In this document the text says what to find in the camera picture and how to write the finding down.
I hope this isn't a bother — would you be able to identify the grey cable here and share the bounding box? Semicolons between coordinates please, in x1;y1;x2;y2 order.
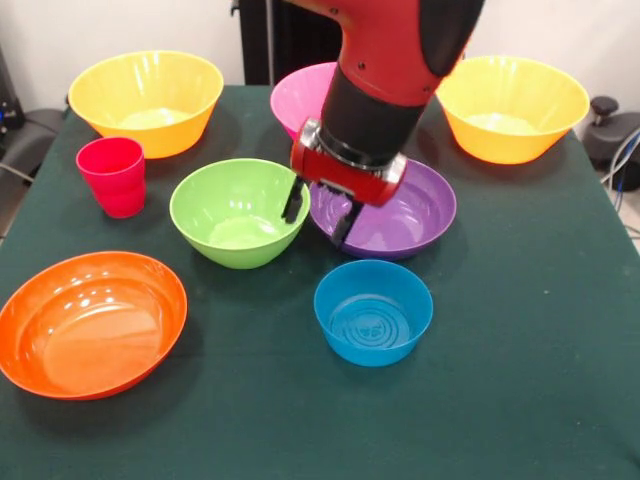
601;128;640;185

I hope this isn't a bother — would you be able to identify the red cup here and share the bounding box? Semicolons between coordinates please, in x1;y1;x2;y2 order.
75;136;147;220

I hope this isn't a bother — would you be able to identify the large green bowl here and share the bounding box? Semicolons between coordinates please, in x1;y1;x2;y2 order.
169;158;312;270

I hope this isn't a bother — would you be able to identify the grey office chair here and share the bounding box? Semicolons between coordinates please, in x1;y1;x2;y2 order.
0;108;69;182

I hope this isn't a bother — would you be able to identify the yellow-orange large bowl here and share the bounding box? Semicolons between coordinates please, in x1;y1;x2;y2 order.
434;54;591;165
67;49;225;160

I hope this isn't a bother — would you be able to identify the purple bowl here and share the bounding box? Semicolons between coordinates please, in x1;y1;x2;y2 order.
309;159;458;262

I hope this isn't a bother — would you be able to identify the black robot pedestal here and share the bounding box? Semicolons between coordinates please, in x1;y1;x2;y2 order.
230;0;346;86

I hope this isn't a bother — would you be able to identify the black computer equipment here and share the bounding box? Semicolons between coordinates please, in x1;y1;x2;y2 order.
0;47;25;134

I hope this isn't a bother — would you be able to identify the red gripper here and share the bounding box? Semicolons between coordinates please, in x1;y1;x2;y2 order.
280;118;409;249

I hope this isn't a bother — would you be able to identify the blue bowl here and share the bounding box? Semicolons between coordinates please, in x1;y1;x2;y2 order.
313;259;435;368

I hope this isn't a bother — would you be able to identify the dark green tablecloth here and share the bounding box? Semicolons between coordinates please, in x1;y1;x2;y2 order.
0;84;640;480

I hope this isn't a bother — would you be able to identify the orange shallow bowl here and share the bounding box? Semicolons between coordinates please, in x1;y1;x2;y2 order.
0;250;189;401

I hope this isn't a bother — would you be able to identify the pink large bowl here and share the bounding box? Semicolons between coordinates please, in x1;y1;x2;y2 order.
269;62;339;142

